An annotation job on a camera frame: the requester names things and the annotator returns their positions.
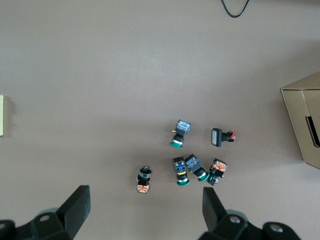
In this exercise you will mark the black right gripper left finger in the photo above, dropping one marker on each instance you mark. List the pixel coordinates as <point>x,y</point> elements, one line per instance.
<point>72,215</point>

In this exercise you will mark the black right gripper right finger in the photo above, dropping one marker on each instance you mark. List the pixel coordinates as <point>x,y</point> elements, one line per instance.
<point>216,220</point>

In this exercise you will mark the green pushbutton blue yellow block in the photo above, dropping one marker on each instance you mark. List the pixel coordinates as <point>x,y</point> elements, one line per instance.
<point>181,170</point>

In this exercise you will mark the brown cardboard box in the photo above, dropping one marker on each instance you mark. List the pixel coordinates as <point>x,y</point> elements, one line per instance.
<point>297,120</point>

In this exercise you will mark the black selector switch orange block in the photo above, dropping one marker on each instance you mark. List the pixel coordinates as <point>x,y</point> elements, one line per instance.
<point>143,180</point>

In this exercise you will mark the white rectangular pushbutton black frame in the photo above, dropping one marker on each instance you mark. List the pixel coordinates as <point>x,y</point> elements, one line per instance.
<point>217,137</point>

